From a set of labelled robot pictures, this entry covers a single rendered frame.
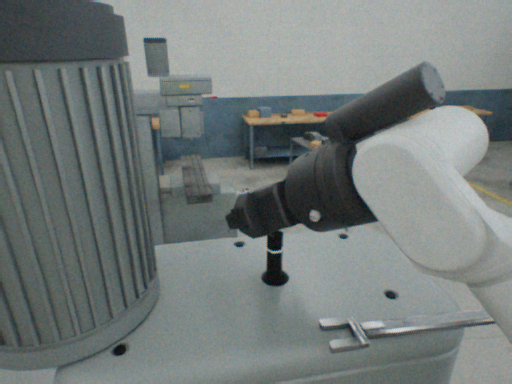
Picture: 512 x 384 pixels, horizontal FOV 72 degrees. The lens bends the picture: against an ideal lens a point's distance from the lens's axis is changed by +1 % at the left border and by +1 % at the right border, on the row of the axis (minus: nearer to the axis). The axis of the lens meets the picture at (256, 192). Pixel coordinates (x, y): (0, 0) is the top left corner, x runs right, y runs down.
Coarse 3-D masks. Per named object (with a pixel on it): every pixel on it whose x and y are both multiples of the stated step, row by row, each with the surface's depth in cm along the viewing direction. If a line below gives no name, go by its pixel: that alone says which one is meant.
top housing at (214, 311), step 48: (240, 240) 56; (288, 240) 55; (336, 240) 56; (384, 240) 56; (192, 288) 45; (240, 288) 45; (288, 288) 45; (336, 288) 45; (384, 288) 45; (432, 288) 45; (144, 336) 37; (192, 336) 37; (240, 336) 37; (288, 336) 37; (336, 336) 38; (432, 336) 39
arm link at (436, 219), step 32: (384, 160) 25; (416, 160) 23; (448, 160) 24; (384, 192) 26; (416, 192) 24; (448, 192) 23; (384, 224) 27; (416, 224) 25; (448, 224) 23; (480, 224) 22; (416, 256) 26; (448, 256) 24; (480, 256) 23
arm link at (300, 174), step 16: (304, 160) 35; (288, 176) 36; (304, 176) 34; (256, 192) 40; (272, 192) 37; (288, 192) 35; (304, 192) 34; (240, 208) 39; (256, 208) 40; (272, 208) 38; (288, 208) 37; (304, 208) 34; (320, 208) 33; (240, 224) 40; (256, 224) 39; (272, 224) 38; (288, 224) 37; (304, 224) 36; (320, 224) 35; (336, 224) 34
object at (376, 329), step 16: (320, 320) 39; (336, 320) 39; (352, 320) 39; (384, 320) 39; (400, 320) 39; (416, 320) 39; (432, 320) 39; (448, 320) 39; (464, 320) 39; (480, 320) 39; (368, 336) 37; (384, 336) 37; (336, 352) 35
